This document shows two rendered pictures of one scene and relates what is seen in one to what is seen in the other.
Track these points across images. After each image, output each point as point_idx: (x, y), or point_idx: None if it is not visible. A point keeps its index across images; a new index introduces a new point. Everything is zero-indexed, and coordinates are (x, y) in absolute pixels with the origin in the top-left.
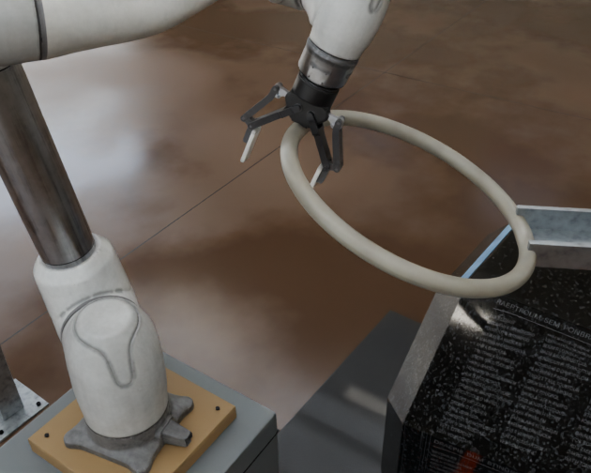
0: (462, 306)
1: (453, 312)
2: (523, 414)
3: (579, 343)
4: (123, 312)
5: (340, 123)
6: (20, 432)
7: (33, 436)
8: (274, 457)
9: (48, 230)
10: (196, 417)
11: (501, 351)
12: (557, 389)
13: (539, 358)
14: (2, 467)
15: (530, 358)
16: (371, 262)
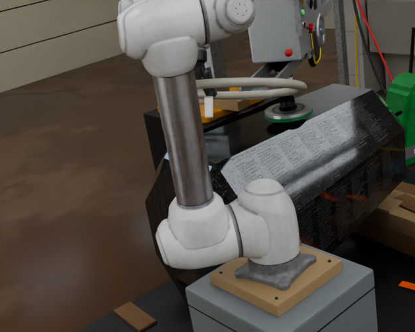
0: (224, 174)
1: (224, 178)
2: (284, 186)
3: (266, 148)
4: (261, 180)
5: (210, 68)
6: (259, 326)
7: (275, 304)
8: None
9: (209, 168)
10: None
11: (253, 174)
12: (280, 168)
13: (265, 165)
14: (289, 328)
15: (263, 167)
16: (296, 85)
